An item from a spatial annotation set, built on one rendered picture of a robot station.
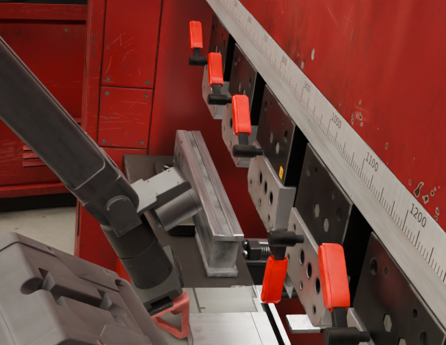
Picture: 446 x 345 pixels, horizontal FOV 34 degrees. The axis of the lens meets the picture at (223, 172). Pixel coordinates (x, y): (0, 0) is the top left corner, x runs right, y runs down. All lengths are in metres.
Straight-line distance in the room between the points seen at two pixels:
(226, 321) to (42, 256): 0.72
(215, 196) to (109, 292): 1.10
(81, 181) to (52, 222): 2.43
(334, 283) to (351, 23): 0.26
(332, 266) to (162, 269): 0.34
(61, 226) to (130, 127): 1.46
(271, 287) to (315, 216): 0.10
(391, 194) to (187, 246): 0.89
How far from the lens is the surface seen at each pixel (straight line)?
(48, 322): 0.35
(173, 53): 1.78
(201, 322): 1.08
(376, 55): 0.70
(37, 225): 3.25
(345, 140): 0.75
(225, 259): 1.41
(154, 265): 0.96
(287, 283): 1.01
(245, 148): 1.00
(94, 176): 0.84
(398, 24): 0.66
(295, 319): 1.12
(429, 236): 0.59
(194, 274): 1.41
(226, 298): 1.14
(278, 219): 0.95
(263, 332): 1.08
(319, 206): 0.81
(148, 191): 0.93
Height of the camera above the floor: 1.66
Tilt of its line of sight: 25 degrees down
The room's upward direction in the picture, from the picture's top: 8 degrees clockwise
